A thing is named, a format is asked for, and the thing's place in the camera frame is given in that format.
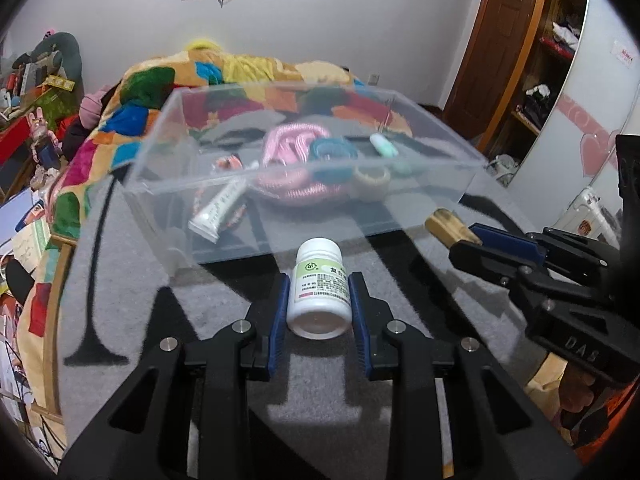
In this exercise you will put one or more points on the beige tape roll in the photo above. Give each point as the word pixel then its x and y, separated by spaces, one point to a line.
pixel 371 177

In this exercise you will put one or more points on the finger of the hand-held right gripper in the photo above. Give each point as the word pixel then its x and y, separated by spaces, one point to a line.
pixel 480 259
pixel 507 242

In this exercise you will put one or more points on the grey black patterned cloth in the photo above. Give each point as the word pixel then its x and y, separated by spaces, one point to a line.
pixel 150 320

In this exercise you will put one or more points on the mint green small case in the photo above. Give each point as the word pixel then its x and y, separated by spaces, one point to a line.
pixel 383 144

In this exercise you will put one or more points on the blue ribbon roll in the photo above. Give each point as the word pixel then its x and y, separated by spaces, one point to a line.
pixel 332 152

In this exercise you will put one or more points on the colourful patchwork blanket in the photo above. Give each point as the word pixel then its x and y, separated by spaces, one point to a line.
pixel 145 85

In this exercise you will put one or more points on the wooden wardrobe shelves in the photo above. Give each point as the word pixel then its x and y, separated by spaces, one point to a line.
pixel 550 60

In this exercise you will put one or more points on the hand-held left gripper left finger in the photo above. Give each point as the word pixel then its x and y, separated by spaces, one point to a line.
pixel 279 320

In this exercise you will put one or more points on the white suitcase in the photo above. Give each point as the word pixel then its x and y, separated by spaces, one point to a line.
pixel 585 212

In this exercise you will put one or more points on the pink knit hat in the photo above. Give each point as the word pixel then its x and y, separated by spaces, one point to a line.
pixel 95 107

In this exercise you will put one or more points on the grey plush toy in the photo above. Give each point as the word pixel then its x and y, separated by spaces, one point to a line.
pixel 60 52

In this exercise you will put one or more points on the white ointment tube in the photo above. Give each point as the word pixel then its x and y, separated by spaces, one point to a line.
pixel 215 210

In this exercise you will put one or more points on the person's right hand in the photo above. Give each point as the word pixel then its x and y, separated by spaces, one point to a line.
pixel 575 402

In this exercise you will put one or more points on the brown wooden door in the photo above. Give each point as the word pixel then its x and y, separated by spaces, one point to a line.
pixel 495 45

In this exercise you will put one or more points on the white wardrobe sliding door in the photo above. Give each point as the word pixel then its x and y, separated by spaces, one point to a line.
pixel 595 90

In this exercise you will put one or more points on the wall socket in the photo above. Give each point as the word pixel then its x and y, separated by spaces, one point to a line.
pixel 373 79

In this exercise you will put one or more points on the small doll figure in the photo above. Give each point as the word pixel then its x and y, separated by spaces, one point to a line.
pixel 42 142

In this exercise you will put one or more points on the clear plastic box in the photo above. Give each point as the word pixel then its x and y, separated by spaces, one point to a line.
pixel 280 110

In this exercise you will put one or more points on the wooden block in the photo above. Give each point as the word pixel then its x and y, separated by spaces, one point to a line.
pixel 447 225

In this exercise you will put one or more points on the white medicine bottle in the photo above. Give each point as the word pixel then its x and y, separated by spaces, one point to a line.
pixel 320 290

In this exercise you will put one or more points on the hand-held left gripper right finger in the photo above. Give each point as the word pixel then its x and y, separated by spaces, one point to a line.
pixel 358 320

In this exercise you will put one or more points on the pile of books and papers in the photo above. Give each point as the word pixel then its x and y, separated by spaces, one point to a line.
pixel 20 260

